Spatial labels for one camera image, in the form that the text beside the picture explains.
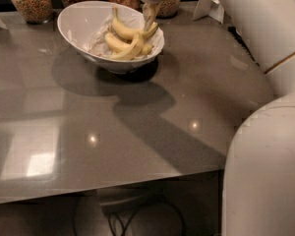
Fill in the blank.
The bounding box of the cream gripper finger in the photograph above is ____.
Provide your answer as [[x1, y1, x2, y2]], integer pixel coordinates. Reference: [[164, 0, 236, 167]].
[[143, 3, 160, 31]]

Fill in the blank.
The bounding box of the yellow banana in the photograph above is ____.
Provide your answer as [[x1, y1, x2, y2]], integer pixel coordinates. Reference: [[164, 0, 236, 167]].
[[104, 32, 152, 55], [111, 7, 158, 40], [108, 32, 145, 61]]

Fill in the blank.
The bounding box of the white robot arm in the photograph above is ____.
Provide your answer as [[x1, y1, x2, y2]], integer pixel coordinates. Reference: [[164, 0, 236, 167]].
[[194, 0, 295, 236]]

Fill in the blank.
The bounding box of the white oval bowl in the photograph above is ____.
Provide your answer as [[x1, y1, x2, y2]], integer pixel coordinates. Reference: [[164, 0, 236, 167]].
[[57, 1, 162, 74]]

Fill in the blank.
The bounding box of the right glass cereal jar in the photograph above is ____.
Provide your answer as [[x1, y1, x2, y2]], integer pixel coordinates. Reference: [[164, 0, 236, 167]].
[[157, 0, 181, 18]]

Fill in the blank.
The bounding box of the white folded card stand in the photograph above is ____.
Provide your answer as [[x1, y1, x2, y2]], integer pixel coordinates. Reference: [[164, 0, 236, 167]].
[[193, 0, 224, 24]]

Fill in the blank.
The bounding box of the left glass cereal jar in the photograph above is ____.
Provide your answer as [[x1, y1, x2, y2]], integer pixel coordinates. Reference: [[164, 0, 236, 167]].
[[11, 0, 53, 24]]

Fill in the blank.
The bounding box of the black rubber mat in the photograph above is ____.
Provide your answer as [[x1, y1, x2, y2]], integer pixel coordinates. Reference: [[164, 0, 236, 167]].
[[227, 27, 259, 65]]

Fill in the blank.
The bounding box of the black cable under table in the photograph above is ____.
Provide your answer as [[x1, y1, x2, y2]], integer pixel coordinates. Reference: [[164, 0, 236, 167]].
[[71, 194, 187, 236]]

